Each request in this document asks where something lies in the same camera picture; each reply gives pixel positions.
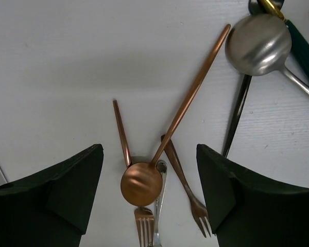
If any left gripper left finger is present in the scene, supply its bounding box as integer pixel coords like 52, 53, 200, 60
0, 144, 104, 246

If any copper round spoon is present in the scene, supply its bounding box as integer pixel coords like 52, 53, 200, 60
121, 24, 231, 207

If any copper small fork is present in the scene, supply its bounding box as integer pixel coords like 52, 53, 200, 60
164, 140, 211, 238

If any silver fork black handle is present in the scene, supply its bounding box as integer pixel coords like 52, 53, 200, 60
222, 75, 252, 157

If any silver spoon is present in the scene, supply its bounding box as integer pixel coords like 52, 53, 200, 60
225, 14, 309, 95

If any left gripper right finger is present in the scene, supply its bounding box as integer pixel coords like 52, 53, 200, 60
196, 144, 309, 246

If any gold spoon near bins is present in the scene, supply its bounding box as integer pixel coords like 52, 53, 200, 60
248, 0, 284, 15

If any copper long fork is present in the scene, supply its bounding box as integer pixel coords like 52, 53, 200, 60
113, 99, 154, 246

